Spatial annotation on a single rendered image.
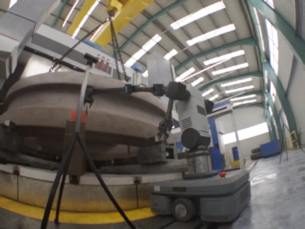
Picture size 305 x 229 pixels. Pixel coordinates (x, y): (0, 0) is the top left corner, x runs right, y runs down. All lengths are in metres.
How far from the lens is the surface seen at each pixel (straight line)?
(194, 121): 1.05
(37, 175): 1.28
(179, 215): 0.95
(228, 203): 0.79
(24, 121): 2.26
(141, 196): 1.37
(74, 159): 1.01
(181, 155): 2.93
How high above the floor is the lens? 0.34
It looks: 23 degrees up
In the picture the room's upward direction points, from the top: 4 degrees counter-clockwise
